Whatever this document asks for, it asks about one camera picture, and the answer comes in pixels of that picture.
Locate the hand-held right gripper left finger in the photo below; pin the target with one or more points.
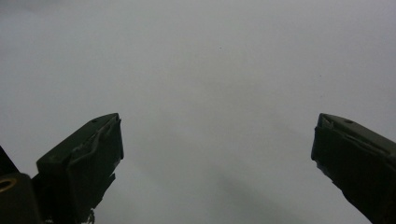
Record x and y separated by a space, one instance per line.
81 168

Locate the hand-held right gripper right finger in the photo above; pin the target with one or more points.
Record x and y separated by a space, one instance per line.
358 161

